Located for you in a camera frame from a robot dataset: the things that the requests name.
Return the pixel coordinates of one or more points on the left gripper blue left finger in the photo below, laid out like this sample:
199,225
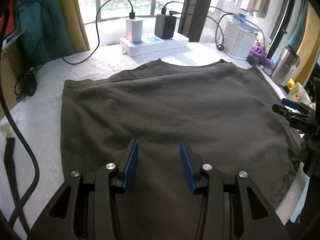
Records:
126,163

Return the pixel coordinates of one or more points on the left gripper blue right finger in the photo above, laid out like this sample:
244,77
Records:
192,164

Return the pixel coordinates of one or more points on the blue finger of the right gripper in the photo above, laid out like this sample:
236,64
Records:
286,113
291,104

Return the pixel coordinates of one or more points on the dark grey t-shirt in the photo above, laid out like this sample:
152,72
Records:
222,111

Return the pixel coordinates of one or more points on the white cartoon mug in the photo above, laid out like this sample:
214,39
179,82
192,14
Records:
298,94

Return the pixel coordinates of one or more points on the yellow packet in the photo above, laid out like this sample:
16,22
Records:
291,83

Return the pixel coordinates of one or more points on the stainless steel tumbler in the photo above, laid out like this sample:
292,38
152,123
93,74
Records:
285,66

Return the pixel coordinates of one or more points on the yellow curtain right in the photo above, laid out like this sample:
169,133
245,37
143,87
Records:
309,48

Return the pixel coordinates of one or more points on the yellow curtain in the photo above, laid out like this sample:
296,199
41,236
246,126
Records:
75,25
309,48

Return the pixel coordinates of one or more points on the small green figurine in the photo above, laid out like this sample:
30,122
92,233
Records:
252,60

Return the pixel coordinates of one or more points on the purple toy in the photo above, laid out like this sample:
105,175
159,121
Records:
259,53

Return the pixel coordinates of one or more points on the white perforated basket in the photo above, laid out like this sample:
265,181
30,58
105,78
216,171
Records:
237,43

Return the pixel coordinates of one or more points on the blue cap in basket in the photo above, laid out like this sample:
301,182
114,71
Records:
239,19

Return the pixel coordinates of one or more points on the white power strip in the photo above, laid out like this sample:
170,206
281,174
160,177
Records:
151,44

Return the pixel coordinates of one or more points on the white charger adapter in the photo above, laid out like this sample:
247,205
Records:
134,29

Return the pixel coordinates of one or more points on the black charger adapter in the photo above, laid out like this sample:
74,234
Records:
165,26

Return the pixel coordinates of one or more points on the teal curtain left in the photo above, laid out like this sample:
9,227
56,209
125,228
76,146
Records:
45,36

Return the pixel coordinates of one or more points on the brown cardboard box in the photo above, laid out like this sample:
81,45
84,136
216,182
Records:
10,69

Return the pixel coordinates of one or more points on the red screen tablet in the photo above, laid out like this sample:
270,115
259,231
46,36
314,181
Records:
13,30

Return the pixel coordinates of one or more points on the yellow curtain left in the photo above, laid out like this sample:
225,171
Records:
75,25

